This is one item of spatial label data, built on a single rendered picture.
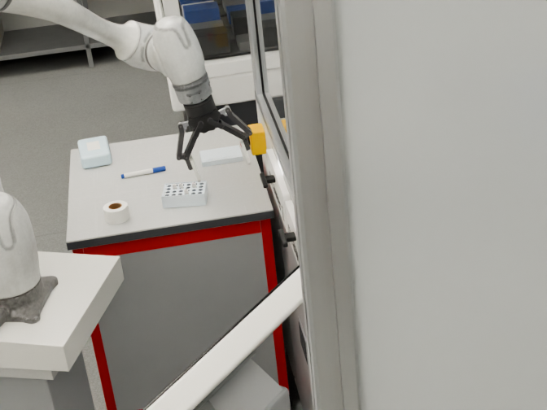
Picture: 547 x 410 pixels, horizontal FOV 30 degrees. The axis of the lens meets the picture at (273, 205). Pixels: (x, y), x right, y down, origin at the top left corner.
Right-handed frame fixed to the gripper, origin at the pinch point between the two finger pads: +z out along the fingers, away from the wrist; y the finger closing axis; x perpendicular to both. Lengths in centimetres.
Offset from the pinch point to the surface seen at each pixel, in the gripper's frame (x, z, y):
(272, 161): 9.6, 7.9, 12.4
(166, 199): 23.8, 15.5, -19.7
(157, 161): 56, 18, -22
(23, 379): -37, 18, -59
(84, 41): 368, 67, -74
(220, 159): 48, 20, -2
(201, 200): 22.2, 18.5, -10.4
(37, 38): 392, 63, -104
